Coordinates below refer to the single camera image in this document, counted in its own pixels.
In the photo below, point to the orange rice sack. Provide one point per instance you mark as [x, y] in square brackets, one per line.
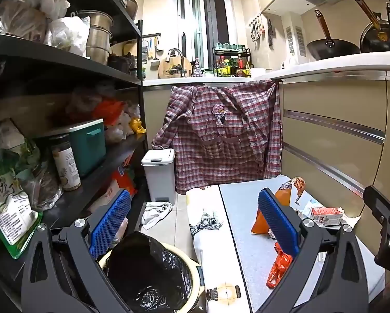
[125, 181]

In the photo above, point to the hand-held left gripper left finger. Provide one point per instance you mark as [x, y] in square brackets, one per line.
[111, 221]

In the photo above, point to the white paper wrapper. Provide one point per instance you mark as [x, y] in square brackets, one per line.
[304, 207]

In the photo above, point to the round wooden cutting board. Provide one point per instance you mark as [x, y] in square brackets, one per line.
[164, 68]

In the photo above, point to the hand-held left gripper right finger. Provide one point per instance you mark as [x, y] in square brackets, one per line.
[276, 221]

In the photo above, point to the stacked steel pots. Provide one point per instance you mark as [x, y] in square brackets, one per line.
[97, 36]

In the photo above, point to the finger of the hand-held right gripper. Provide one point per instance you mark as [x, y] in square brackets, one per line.
[388, 215]

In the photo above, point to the orange snack bag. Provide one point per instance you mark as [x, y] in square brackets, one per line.
[283, 197]

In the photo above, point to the white bowl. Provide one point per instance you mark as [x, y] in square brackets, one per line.
[257, 72]

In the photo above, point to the spice rack with bottles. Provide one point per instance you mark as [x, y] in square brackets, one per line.
[230, 65]

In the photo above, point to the beige kitchen cabinet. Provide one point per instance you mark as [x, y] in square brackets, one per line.
[328, 97]

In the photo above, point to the hanging kitchen utensils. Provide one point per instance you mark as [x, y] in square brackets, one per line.
[255, 29]

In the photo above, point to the steel kitchen faucet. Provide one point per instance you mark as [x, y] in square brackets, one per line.
[176, 52]

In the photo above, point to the balcony door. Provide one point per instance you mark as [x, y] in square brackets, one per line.
[201, 26]

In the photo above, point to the red and white carton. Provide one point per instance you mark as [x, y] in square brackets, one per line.
[326, 216]

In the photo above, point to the round bin with black liner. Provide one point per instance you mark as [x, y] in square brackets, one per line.
[149, 267]

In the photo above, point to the white printed board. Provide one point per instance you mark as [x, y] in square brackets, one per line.
[208, 251]

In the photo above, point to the white floor cloth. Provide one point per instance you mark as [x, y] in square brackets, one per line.
[155, 212]

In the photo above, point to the green food packet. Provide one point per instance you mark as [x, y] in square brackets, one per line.
[9, 215]

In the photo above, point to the clear bag of dark food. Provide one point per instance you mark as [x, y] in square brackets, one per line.
[41, 186]

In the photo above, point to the clear bags of pale food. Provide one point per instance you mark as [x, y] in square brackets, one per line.
[123, 127]

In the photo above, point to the pink bottle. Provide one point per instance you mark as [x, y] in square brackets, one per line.
[197, 68]

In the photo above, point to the labelled food jar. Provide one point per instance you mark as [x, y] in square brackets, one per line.
[66, 166]

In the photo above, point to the white pedal bin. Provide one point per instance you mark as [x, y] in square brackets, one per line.
[159, 176]

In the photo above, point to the orange plastic bag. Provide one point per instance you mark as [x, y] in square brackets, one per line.
[108, 111]

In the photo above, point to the black pan with ladle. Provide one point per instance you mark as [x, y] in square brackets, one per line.
[380, 39]

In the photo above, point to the black metal shelving rack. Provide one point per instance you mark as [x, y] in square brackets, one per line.
[68, 62]

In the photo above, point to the teal storage box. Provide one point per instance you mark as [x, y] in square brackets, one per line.
[87, 150]

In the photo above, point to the metal grater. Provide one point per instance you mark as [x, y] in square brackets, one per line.
[145, 52]

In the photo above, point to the orange plastic wrapper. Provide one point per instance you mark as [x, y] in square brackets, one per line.
[278, 269]

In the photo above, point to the red plaid shirt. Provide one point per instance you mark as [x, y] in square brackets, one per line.
[221, 137]

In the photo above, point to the white and pink sack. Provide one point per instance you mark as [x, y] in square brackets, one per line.
[103, 195]

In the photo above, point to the yellow plastic bag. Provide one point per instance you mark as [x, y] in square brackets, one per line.
[137, 125]

